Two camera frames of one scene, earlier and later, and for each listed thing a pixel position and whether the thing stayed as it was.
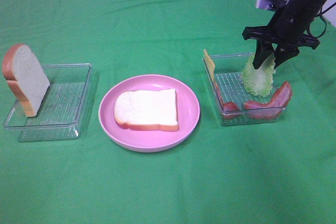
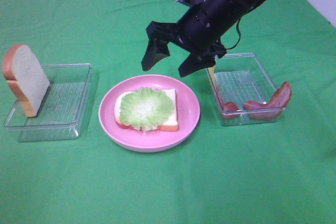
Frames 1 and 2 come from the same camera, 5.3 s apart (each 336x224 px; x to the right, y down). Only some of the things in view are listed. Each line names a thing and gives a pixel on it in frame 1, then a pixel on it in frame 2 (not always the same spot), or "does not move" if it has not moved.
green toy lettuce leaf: x=258 y=81 → x=145 y=108
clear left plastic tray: x=62 y=112 does not move
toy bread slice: x=25 y=76 does not move
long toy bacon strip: x=272 y=109 does not move
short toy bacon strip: x=229 y=110 does not move
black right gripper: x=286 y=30 → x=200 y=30
